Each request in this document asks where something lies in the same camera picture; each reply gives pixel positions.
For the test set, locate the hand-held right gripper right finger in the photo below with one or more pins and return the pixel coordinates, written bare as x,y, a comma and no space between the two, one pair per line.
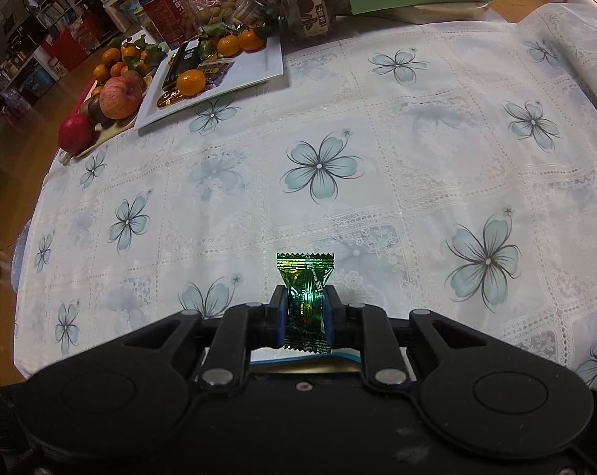
328,317

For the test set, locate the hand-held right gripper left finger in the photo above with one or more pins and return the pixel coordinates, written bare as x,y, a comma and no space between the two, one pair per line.
280,317

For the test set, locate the green foil candy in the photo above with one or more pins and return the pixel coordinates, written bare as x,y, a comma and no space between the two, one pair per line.
303,287

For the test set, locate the white floral tablecloth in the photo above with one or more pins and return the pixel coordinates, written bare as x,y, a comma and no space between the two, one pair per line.
402,133

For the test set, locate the gold foil chocolate coin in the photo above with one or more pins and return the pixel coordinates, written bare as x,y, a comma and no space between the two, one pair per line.
169,100

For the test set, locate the white rectangular plate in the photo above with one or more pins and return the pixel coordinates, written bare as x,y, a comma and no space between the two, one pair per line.
249,67

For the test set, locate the brown clear snack packet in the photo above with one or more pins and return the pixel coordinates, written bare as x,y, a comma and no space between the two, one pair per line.
214,72

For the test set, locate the wooden fruit tray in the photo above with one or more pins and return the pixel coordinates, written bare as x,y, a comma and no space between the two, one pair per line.
105,131

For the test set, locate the black snack packet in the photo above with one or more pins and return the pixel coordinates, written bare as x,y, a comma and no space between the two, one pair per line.
179,64

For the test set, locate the red yellow apple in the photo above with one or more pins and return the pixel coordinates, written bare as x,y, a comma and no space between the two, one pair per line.
120,96

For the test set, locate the dark red apple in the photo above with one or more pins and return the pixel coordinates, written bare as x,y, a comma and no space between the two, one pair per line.
77,132

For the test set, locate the dark round fruit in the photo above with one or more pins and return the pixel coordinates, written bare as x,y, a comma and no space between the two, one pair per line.
91,109

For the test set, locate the pile of leafy tangerines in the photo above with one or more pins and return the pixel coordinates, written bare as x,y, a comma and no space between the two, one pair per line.
115,57

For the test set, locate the clear glass cup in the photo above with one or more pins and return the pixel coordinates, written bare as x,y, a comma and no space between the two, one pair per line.
251,10

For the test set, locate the red tin can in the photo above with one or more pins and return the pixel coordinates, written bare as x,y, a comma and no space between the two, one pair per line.
162,17

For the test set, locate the pale flat board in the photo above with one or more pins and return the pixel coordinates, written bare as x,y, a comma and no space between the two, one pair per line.
447,12

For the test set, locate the red storage boxes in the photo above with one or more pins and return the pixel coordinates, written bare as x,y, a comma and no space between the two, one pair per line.
71,42

